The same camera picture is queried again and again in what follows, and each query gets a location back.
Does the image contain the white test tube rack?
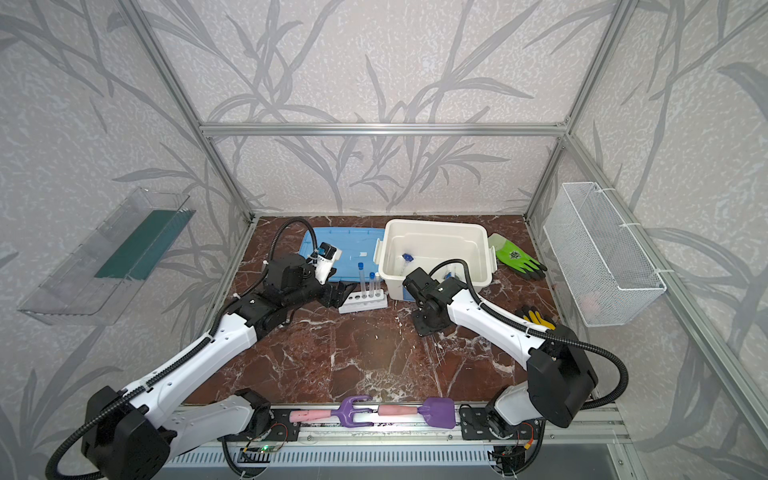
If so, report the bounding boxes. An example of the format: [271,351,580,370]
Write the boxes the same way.
[338,289,388,314]

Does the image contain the white plastic storage bin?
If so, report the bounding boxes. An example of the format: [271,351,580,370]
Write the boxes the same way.
[374,219,497,301]

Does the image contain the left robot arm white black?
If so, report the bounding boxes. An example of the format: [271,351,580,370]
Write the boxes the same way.
[45,217,354,479]

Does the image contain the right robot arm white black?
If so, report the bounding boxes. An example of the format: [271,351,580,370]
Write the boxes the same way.
[403,259,629,438]

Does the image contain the blue plastic bin lid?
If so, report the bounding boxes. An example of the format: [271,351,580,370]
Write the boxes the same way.
[314,227,385,282]

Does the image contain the green black work glove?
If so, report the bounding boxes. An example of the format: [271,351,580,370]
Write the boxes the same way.
[488,233,547,281]

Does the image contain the yellow black work glove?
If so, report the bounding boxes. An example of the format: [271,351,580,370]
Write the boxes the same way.
[515,305,556,330]

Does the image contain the green mat in shelf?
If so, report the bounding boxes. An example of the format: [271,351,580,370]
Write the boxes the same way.
[95,209,195,281]

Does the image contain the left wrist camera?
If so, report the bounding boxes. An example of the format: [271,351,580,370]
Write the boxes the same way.
[310,242,342,285]

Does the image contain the purple garden spade pink handle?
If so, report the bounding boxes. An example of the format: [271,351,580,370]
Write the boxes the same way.
[377,397,456,429]

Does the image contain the purple garden fork pink handle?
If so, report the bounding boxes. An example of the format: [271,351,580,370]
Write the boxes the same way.
[289,395,373,428]

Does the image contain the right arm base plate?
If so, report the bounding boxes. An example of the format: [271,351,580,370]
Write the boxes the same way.
[457,403,541,441]

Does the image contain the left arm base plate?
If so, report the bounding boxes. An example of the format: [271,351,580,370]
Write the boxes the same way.
[224,409,300,442]

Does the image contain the white wire mesh basket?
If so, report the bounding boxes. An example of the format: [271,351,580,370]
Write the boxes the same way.
[544,182,667,327]

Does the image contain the clear acrylic wall shelf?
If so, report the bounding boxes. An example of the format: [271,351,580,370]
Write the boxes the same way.
[18,187,195,326]

